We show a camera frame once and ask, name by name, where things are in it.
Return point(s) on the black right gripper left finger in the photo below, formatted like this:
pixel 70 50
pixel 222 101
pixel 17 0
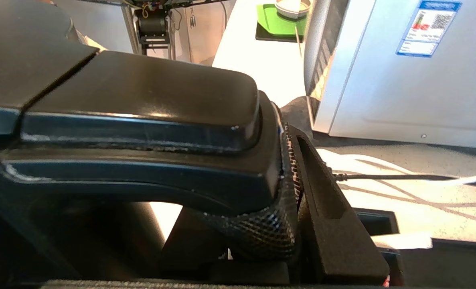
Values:
pixel 254 237

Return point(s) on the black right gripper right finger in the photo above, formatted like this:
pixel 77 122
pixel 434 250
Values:
pixel 334 241

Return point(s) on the black electric kettle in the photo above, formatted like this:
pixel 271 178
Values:
pixel 121 100

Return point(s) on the silver microwave oven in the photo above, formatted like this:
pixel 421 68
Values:
pixel 382 80

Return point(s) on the green tray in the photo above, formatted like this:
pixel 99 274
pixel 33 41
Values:
pixel 274 26

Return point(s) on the background robot torso column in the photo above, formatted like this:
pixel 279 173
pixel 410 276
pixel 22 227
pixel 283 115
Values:
pixel 153 26

